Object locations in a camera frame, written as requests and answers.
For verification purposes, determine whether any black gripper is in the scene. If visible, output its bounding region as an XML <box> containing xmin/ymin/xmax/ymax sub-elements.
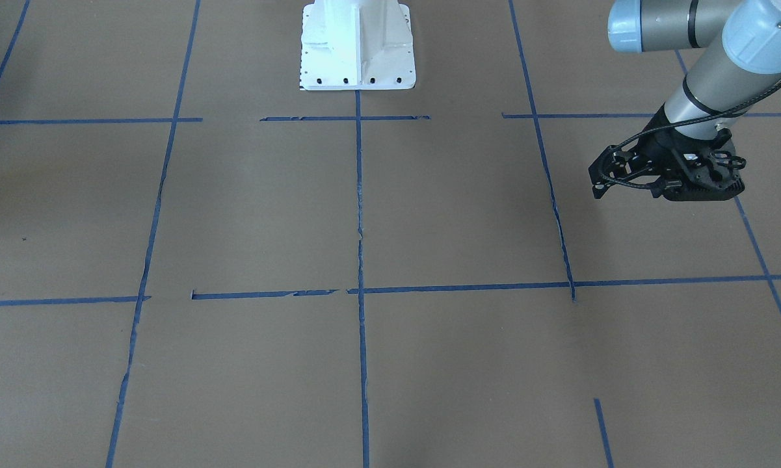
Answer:
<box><xmin>589</xmin><ymin>109</ymin><xmax>747</xmax><ymax>202</ymax></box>

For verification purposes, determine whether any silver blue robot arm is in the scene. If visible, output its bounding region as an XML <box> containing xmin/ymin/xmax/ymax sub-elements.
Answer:
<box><xmin>589</xmin><ymin>1</ymin><xmax>781</xmax><ymax>202</ymax></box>

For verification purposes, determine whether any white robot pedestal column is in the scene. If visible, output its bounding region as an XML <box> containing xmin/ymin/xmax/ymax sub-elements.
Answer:
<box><xmin>299</xmin><ymin>1</ymin><xmax>417</xmax><ymax>91</ymax></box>

